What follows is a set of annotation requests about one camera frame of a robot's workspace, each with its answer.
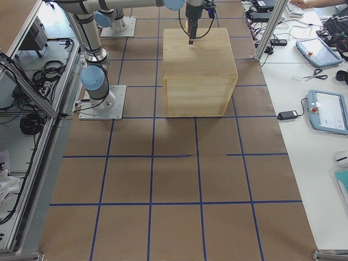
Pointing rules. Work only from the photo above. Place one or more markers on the lower blue teach pendant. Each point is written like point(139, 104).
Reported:
point(327, 111)

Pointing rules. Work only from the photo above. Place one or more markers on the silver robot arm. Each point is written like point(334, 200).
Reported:
point(85, 15)

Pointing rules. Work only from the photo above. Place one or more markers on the light wooden drawer cabinet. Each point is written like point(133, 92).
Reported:
point(198, 79)

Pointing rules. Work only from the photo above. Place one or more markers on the black power adapter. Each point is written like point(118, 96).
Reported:
point(287, 115)

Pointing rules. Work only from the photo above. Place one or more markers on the upper blue teach pendant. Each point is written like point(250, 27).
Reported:
point(318, 53)

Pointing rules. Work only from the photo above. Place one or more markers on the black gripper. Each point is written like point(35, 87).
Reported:
point(193, 12)

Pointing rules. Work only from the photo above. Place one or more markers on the aluminium frame post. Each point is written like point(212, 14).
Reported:
point(272, 24)

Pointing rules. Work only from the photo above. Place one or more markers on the black handled scissors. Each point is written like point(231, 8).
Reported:
point(316, 74)

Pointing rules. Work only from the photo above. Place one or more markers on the blue teach pendant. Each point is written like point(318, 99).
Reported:
point(327, 111)
point(318, 53)

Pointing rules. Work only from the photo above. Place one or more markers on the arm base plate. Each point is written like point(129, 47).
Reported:
point(110, 108)
point(122, 28)

